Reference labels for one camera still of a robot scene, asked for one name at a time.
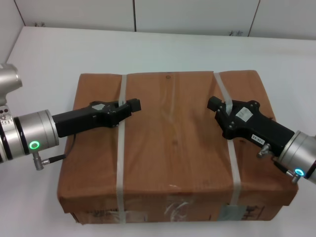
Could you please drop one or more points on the grey box label sticker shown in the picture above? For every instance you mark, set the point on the grey box label sticker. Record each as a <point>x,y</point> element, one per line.
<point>232,211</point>

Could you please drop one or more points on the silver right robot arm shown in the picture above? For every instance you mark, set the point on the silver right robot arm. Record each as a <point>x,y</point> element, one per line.
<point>302,150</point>

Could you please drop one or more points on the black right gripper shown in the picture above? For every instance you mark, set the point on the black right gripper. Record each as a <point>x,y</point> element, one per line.
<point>261,128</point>

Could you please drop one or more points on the brown cardboard box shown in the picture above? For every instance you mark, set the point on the brown cardboard box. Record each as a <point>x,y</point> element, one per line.
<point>172,148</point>

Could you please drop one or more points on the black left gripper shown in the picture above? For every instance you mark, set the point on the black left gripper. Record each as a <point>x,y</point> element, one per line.
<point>79,121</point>

